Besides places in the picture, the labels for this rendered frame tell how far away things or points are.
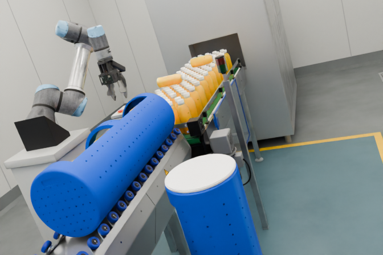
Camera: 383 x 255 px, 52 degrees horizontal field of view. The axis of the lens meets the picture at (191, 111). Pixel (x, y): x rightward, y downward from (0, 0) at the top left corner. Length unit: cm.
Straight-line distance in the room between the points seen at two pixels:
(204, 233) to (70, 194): 49
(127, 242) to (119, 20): 566
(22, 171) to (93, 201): 78
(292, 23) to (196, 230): 503
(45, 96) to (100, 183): 83
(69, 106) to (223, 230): 112
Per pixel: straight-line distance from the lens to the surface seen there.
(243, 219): 149
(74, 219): 151
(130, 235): 160
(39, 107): 212
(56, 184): 146
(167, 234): 288
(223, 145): 227
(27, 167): 209
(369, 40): 628
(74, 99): 217
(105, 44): 187
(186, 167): 154
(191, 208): 140
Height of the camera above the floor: 165
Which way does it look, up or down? 16 degrees down
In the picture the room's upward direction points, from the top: 17 degrees counter-clockwise
